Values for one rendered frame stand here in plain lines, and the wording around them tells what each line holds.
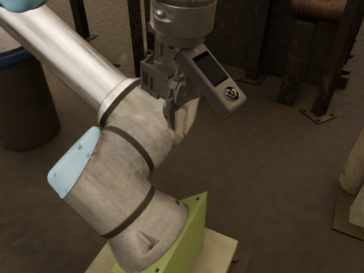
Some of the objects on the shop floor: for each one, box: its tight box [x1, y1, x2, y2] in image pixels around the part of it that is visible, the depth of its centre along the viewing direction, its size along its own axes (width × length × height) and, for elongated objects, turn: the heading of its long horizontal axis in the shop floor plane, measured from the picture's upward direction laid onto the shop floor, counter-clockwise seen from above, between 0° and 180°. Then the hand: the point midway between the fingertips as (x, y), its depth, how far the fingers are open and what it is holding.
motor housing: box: [277, 0, 347, 106], centre depth 139 cm, size 13×22×54 cm, turn 63°
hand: (182, 136), depth 58 cm, fingers closed
